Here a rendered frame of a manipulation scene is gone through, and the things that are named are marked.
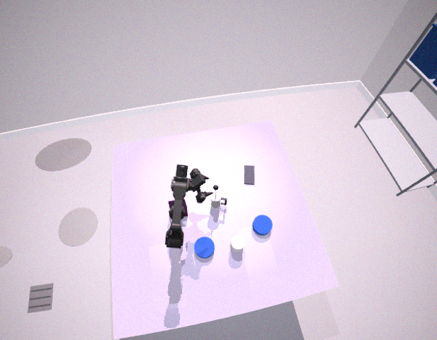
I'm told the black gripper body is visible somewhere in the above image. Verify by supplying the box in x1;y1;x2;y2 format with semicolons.
188;168;206;203

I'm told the white cylinder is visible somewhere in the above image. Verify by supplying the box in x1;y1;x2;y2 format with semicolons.
230;235;245;252

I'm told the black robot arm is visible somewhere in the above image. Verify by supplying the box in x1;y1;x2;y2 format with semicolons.
165;164;205;249

